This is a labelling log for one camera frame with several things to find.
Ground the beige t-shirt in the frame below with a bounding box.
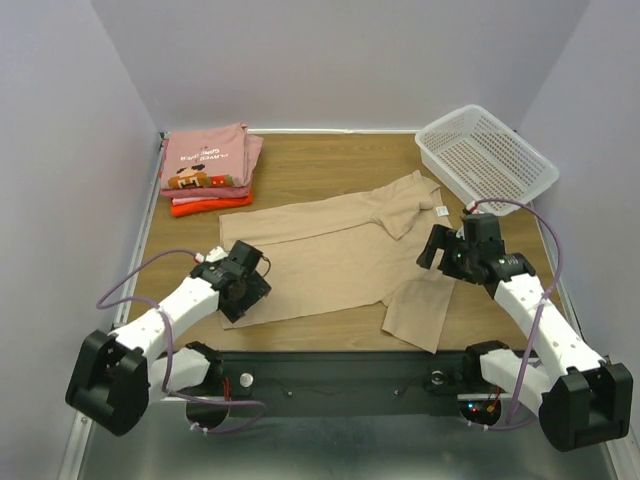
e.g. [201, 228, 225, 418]
[219, 171, 454, 352]

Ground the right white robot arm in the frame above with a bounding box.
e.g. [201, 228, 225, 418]
[417, 213, 633, 452]

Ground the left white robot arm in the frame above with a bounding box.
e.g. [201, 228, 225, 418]
[65, 241, 271, 436]

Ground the dark pink folded t-shirt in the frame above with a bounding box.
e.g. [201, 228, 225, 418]
[160, 185, 251, 199]

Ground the orange folded t-shirt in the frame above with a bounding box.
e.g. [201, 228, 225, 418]
[170, 190, 254, 218]

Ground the light pink folded t-shirt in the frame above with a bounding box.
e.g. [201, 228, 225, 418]
[171, 197, 220, 206]

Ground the white plastic basket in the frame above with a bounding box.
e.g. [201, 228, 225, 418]
[415, 104, 559, 216]

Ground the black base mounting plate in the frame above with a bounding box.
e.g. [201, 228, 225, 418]
[164, 349, 506, 419]

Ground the pink printed folded t-shirt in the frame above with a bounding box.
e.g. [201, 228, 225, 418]
[160, 123, 264, 193]

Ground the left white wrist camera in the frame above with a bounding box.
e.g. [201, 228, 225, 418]
[194, 246, 228, 263]

